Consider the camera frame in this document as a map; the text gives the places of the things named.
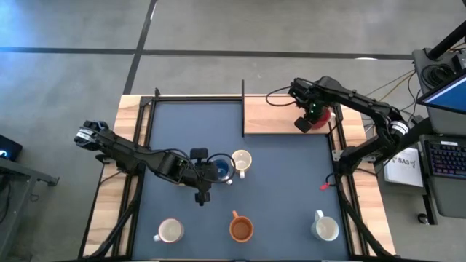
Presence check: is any coiled black cable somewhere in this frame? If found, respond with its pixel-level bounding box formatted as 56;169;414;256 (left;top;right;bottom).
421;63;456;89

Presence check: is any pale grey mug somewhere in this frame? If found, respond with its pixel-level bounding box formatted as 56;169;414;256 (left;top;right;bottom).
310;209;340;242

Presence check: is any blue mug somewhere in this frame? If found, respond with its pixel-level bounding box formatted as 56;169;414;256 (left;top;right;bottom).
209;158;234;186

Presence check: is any white mug reddish outside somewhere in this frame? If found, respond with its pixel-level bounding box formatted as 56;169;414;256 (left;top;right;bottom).
152;217;186;244

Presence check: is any wooden shelf board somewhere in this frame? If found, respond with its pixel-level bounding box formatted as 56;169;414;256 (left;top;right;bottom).
243;95;333;135

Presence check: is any black backlit keyboard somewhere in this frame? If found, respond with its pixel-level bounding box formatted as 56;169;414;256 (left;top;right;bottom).
424;139;466;180

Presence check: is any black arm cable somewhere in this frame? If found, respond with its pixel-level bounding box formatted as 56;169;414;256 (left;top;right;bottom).
265;86;296;108
145;148;237;185

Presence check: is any black device with light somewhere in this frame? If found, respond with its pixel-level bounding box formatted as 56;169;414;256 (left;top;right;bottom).
0;133;23;163

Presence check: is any yellow floor cable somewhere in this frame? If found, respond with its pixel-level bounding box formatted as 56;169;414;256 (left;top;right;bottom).
358;68;416;110

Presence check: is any cream mug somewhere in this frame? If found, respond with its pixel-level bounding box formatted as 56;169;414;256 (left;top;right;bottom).
231;148;253;180

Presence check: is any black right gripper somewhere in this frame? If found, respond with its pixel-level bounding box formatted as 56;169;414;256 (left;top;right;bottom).
290;77;331;121

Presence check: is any black pole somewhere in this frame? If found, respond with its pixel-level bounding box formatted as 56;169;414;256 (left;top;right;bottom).
426;21;466;61

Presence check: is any white paper sign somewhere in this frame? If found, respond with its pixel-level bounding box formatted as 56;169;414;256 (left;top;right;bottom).
383;146;425;189

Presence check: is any orange mug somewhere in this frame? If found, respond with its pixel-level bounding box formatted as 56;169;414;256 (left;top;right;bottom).
228;210;255;244

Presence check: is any grey equipment cart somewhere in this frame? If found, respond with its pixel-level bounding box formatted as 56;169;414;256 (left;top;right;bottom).
411;46;466;220

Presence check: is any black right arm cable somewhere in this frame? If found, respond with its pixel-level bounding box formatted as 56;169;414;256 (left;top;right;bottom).
265;86;296;108

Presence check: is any red-tipped black cable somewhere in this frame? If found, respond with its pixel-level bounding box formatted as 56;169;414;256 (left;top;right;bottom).
320;172;339;192

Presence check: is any grey metal desk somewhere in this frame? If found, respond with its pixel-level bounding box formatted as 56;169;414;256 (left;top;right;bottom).
0;156;60;261

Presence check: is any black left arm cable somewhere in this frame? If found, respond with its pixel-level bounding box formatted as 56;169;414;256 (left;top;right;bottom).
145;148;237;185

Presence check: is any monitor with blue screen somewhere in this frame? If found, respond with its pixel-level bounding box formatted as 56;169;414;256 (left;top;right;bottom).
416;68;466;116

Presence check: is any black aluminium table frame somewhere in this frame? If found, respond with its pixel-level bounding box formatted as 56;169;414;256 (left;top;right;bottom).
78;87;396;262

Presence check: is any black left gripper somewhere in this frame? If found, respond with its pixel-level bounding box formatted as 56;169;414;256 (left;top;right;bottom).
183;147;220;192

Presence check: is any blue-grey table mat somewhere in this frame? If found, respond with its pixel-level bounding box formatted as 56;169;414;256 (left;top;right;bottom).
133;100;350;260

